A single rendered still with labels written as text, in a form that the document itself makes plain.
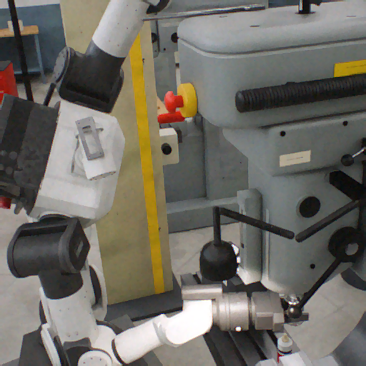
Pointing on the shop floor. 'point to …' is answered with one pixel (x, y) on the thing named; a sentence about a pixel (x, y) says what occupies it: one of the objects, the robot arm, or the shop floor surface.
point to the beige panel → (132, 182)
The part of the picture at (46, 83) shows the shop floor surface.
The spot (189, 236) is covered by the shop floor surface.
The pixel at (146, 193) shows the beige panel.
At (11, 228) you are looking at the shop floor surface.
